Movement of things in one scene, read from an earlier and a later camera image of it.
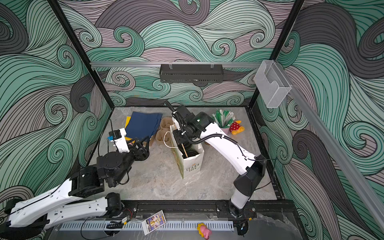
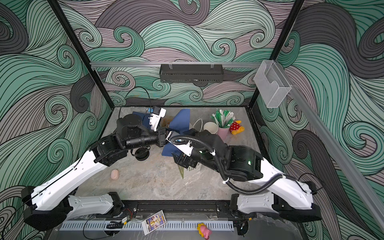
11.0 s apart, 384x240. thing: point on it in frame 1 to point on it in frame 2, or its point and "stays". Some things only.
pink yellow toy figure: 203,230 stays
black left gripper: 143,152 to 161,135
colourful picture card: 155,221 stays
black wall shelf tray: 191,73 stays
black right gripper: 180,139 to 187,160
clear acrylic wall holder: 272,83 stays
